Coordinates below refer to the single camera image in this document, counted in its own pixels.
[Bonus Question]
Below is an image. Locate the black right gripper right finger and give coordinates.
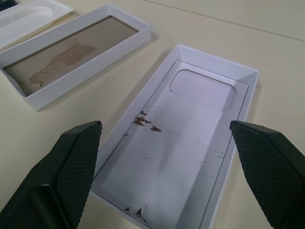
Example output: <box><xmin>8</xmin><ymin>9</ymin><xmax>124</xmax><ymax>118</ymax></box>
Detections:
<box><xmin>229</xmin><ymin>120</ymin><xmax>305</xmax><ymax>229</ymax></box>

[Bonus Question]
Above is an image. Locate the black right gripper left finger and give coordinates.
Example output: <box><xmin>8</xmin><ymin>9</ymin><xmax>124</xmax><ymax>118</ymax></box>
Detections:
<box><xmin>0</xmin><ymin>120</ymin><xmax>103</xmax><ymax>229</ymax></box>

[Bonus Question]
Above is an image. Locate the white phone box lid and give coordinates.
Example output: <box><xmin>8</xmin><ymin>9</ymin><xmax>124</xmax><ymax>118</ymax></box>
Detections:
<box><xmin>0</xmin><ymin>4</ymin><xmax>153</xmax><ymax>112</ymax></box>

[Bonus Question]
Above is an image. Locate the white plastic insert tray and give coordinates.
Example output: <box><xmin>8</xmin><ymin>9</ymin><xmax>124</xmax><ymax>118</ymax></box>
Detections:
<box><xmin>0</xmin><ymin>0</ymin><xmax>75</xmax><ymax>48</ymax></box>

